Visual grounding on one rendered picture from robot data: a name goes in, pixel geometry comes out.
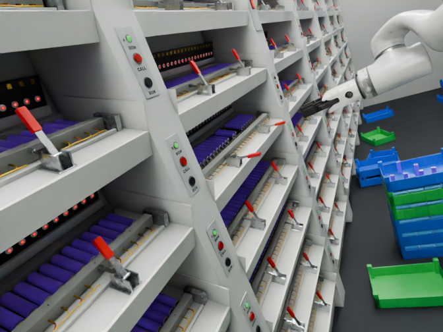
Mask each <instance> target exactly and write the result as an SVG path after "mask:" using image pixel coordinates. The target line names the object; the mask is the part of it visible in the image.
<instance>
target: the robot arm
mask: <svg viewBox="0 0 443 332"><path fill-rule="evenodd" d="M410 30H411V31H412V32H414V33H415V34H417V35H418V36H419V37H420V38H421V39H422V40H423V41H424V42H425V43H426V44H427V45H428V46H429V47H430V48H431V49H433V50H435V51H438V52H443V4H442V5H441V6H440V7H438V8H437V9H436V10H435V11H430V10H415V11H407V12H404V13H400V14H397V15H396V16H394V17H392V18H391V19H390V20H389V21H387V23H385V25H383V27H381V29H379V31H377V33H376V34H375V35H374V37H373V38H372V40H371V42H370V50H371V52H372V56H373V57H374V61H375V62H374V63H373V64H371V65H369V66H367V67H365V68H363V69H361V70H358V71H357V74H358V75H357V74H354V79H352V80H350V81H348V82H345V83H343V84H341V85H339V86H336V87H335V88H332V89H331V90H328V91H327V92H326V93H325V94H324V96H322V97H320V98H318V99H316V100H315V101H314V100H313V101H311V102H308V103H306V104H304V105H303V107H302V108H301V109H300V110H301V112H302V115H303V117H304V118H306V117H309V116H311V115H313V114H315V113H317V112H319V111H322V110H324V109H326V108H328V110H327V112H328V113H332V112H334V111H336V110H338V109H341V108H342V107H345V106H346V105H349V104H351V103H353V102H355V101H357V100H358V99H361V98H363V99H366V96H367V98H368V99H370V98H373V97H375V96H378V95H380V94H383V93H385V92H388V91H390V90H393V89H394V88H397V87H400V86H402V85H404V84H407V83H409V82H412V81H414V80H416V79H419V78H422V77H424V76H426V75H428V74H431V73H432V63H431V60H430V57H429V55H428V52H427V50H426V48H425V46H424V45H423V44H422V43H421V42H418V43H416V44H414V45H412V46H409V47H406V46H405V43H404V37H405V35H406V34H407V33H408V32H409V31H410Z"/></svg>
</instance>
